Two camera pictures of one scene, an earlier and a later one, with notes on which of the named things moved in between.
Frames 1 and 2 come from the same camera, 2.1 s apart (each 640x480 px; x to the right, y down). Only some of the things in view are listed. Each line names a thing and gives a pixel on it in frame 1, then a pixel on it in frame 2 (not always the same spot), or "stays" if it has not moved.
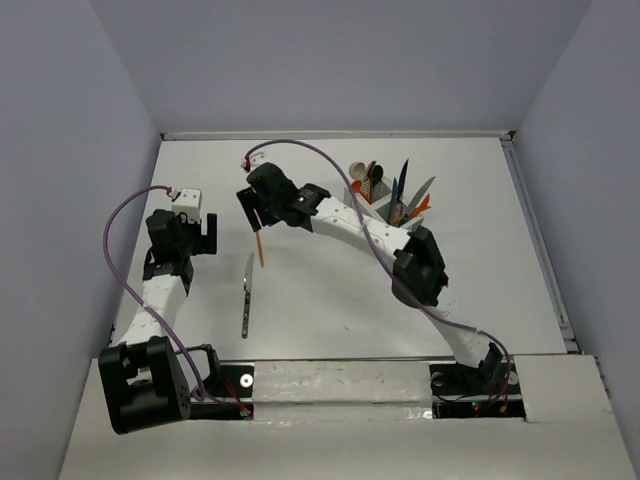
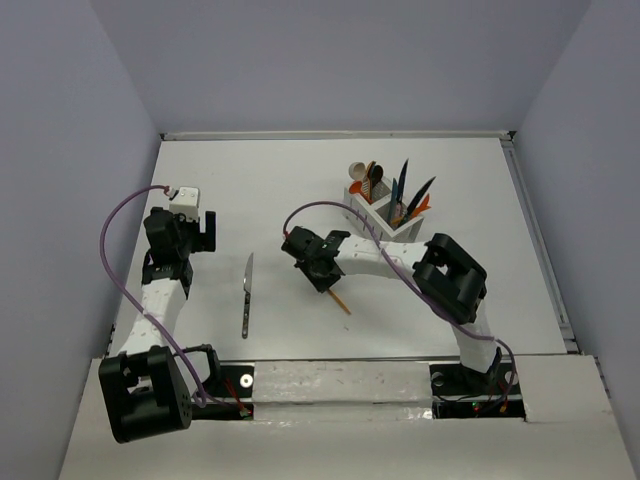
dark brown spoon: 378,173 stays
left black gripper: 204,244 stays
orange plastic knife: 260,246 -> 339,301
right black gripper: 251,198 -> 321,286
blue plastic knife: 394,201 stays
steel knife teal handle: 418,196 stays
